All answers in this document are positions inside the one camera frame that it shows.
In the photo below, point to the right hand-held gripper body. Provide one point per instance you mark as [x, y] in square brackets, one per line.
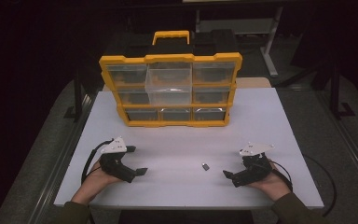
[254, 169]

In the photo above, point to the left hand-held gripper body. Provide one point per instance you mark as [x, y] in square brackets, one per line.
[115, 165]

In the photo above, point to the person's left hand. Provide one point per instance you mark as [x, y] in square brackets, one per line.
[98, 178]

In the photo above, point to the person's right hand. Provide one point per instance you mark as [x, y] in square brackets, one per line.
[273, 185]

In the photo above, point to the small grey metal part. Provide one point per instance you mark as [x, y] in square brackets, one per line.
[205, 166]

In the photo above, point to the clear plastic drawer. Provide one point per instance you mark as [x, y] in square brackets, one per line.
[167, 90]

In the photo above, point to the group of clear organizer drawers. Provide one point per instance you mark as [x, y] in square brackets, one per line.
[127, 75]

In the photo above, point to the black metal stand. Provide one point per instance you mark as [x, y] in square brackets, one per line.
[335, 93]
[77, 93]

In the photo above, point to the yellow black drawer organizer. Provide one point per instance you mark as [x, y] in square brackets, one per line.
[167, 58]

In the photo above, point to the grey desk with metal legs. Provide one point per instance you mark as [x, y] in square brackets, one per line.
[269, 56]

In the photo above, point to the aluminium floor rail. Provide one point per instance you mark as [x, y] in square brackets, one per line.
[348, 137]
[62, 161]

